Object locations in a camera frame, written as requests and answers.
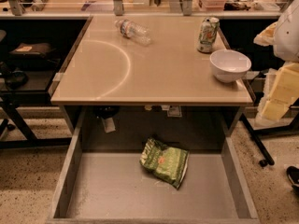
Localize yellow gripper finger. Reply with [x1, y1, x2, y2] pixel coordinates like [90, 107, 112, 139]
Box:
[253, 21, 277, 47]
[260, 62, 299, 121]

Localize green jalapeno chip bag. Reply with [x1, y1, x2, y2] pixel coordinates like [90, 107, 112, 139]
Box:
[139, 137, 189, 189]

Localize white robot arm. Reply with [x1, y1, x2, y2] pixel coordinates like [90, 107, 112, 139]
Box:
[253, 0, 299, 121]

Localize open grey drawer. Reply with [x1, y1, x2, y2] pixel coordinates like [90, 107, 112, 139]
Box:
[46, 106, 260, 224]

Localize white bowl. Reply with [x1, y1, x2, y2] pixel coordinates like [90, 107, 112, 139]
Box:
[209, 49, 251, 83]

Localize green white soda can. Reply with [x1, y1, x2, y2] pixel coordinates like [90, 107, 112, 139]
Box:
[197, 17, 220, 53]

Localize black shoe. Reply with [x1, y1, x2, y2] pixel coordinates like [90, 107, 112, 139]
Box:
[286, 166, 299, 195]

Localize clear plastic water bottle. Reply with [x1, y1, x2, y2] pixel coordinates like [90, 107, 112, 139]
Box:
[114, 19, 151, 46]

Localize white paper tag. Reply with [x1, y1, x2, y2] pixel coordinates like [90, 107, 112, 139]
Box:
[102, 118, 116, 133]

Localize black headphones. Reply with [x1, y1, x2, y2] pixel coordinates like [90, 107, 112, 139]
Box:
[0, 62, 28, 90]

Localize black table leg frame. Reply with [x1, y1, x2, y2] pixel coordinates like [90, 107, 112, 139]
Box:
[240, 113, 299, 167]

